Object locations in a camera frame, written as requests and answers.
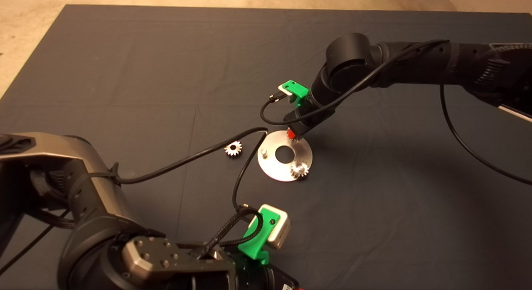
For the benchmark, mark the wrist green camera mount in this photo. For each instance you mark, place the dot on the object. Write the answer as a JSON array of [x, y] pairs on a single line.
[[257, 236], [299, 90]]

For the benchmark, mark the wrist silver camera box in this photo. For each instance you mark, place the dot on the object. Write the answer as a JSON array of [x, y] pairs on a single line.
[[284, 89], [282, 229]]

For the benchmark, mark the left wrist green camera mount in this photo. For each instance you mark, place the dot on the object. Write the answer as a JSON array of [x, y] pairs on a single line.
[[257, 236]]

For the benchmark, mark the dark grey table cloth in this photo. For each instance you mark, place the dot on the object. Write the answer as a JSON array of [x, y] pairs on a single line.
[[124, 74]]

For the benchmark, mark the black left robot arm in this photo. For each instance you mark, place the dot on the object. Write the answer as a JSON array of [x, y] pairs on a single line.
[[83, 190]]

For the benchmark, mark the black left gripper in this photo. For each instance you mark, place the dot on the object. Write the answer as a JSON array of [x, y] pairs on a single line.
[[268, 279]]

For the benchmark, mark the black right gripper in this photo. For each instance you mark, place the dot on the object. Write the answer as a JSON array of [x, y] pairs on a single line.
[[309, 117]]

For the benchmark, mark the right wrist green camera mount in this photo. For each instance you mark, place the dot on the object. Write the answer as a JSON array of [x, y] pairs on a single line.
[[299, 90]]

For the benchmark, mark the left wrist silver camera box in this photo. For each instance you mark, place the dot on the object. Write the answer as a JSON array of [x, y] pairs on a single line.
[[282, 229]]

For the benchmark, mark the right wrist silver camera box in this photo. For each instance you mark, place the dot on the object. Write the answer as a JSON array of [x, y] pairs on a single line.
[[284, 89]]

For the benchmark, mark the round metal carrier plate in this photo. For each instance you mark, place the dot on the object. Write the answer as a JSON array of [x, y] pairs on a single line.
[[270, 167]]

